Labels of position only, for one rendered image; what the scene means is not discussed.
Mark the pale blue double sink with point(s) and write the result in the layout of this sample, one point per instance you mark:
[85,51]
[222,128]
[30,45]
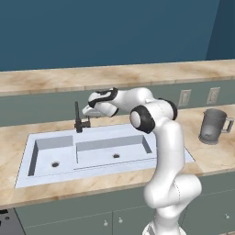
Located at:
[91,171]

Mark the beige wall outlet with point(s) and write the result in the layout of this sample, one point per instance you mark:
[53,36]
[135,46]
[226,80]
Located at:
[213,95]
[184,98]

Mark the round silver cabinet knob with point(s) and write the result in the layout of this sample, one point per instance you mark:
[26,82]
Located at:
[105,223]
[120,220]
[227,216]

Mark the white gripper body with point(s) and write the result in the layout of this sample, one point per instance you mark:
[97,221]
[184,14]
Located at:
[89,111]

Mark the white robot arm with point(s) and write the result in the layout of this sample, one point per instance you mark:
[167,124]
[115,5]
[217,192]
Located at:
[166,159]

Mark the black sink faucet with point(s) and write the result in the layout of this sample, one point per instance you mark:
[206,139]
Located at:
[78,120]

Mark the grey transparent jug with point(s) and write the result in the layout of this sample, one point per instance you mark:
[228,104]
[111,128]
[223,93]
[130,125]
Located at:
[211,127]

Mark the grey-green cabinet door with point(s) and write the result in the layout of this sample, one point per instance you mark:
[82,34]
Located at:
[131,218]
[211,214]
[67,225]

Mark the dark grey appliance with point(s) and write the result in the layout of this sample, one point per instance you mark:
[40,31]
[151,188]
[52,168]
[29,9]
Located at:
[9,223]

